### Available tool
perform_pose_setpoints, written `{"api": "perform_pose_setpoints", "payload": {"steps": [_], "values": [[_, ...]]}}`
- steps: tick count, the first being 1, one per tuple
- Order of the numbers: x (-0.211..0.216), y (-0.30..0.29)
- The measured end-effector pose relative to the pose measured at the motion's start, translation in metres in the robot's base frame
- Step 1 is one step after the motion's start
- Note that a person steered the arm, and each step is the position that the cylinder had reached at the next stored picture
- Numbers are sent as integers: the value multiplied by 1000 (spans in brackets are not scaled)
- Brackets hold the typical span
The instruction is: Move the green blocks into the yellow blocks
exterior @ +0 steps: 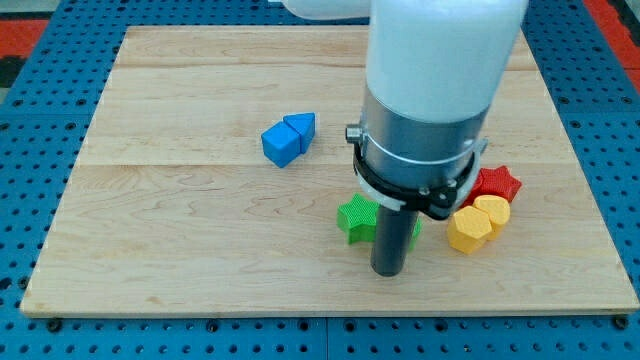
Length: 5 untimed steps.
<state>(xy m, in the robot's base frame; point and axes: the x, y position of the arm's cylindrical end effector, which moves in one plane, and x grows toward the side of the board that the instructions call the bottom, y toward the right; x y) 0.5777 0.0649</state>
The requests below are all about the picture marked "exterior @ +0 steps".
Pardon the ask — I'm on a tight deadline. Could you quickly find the yellow rounded block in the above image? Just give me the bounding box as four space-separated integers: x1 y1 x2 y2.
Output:
473 195 511 241

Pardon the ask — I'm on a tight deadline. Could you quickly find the green star block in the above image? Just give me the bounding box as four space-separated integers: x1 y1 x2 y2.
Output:
336 193 379 245

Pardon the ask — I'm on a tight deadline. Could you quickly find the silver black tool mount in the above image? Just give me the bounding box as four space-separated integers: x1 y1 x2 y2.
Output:
345 90 487 220

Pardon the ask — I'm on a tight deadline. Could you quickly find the red star block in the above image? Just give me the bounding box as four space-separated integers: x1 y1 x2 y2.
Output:
462 166 522 207

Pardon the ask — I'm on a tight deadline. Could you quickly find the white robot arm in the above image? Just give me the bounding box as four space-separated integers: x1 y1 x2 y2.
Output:
283 0 528 277

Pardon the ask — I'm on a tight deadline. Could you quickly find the green block behind pusher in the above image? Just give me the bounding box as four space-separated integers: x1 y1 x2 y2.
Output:
409 219 422 251

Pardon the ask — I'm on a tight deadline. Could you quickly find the blue cube block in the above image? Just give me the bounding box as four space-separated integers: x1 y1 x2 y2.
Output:
261 122 301 168

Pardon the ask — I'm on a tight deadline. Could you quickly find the blue triangle block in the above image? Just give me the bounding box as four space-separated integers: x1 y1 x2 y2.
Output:
283 112 316 154

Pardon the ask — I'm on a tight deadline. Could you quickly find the yellow hexagon block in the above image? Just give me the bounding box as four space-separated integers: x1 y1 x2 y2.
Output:
446 206 493 255

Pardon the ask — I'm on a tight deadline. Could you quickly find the wooden board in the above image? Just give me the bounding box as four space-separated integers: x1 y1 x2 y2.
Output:
21 26 639 318

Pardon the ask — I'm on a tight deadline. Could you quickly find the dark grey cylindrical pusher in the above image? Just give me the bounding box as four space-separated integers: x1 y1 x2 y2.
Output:
370 206 418 277

